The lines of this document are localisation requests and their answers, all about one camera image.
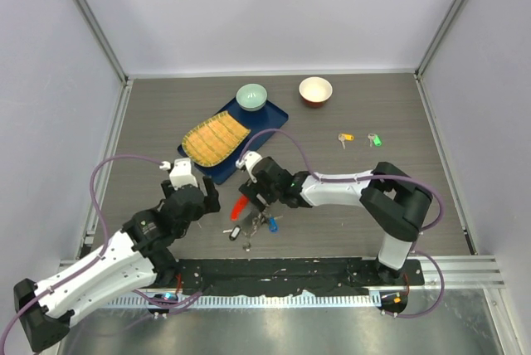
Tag keyring bunch with tags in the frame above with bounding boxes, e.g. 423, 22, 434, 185
223, 195, 282, 252

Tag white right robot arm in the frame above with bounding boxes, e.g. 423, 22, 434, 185
236, 152, 433, 284

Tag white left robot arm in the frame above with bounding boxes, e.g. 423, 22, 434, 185
13, 177, 221, 353

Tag woven bamboo plate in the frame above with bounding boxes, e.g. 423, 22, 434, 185
181, 110, 251, 168

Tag key with yellow tag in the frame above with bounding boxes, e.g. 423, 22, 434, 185
338, 133, 354, 149

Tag light green bowl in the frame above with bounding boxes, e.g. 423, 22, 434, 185
236, 83, 268, 112

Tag red bowl white inside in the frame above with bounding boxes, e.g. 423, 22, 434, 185
299, 76, 334, 108

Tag key with green tag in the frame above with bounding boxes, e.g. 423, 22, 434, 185
368, 133, 382, 147

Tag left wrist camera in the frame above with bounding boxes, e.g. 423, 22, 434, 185
159, 158, 199, 190

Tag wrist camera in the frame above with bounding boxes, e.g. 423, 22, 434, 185
159, 158, 199, 190
236, 151, 262, 182

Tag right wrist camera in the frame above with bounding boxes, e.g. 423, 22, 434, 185
236, 151, 262, 182

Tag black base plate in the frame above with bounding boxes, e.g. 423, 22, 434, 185
177, 257, 425, 297

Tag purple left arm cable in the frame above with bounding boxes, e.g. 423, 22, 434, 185
0, 154, 171, 346

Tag white slotted cable duct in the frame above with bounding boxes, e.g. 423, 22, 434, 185
99, 293, 382, 309

